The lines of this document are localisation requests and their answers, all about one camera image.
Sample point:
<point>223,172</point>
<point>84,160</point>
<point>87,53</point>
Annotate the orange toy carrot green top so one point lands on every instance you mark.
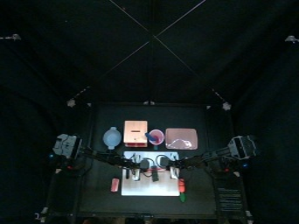
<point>182,186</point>

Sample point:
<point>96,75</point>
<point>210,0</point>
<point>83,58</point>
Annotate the wooden box with slot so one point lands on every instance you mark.
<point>135,132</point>

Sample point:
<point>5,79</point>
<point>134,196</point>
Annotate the pink sushi piece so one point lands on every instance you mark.
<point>115,185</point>

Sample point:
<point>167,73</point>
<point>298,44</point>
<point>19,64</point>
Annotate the pink cup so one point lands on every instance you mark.
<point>156,137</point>

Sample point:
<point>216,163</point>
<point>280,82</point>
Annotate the pink square tray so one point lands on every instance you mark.
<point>182,138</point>

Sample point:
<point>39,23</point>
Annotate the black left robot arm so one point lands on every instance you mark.
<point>98,156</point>

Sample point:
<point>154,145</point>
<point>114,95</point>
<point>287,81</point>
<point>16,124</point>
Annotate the grey frame corner bracket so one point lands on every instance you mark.
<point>291,38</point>
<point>13,37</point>
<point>226,106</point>
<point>148,102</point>
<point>71,102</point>

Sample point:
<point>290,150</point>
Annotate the blue utensil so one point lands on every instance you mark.
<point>148,136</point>

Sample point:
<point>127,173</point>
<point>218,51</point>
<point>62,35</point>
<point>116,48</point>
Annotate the white text label sheet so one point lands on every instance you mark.
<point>230,199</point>

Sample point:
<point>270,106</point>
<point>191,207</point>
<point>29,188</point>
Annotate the white cutting board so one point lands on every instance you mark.
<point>150,188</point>

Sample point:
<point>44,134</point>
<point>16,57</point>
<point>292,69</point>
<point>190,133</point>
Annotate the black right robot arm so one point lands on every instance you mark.
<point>212,155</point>

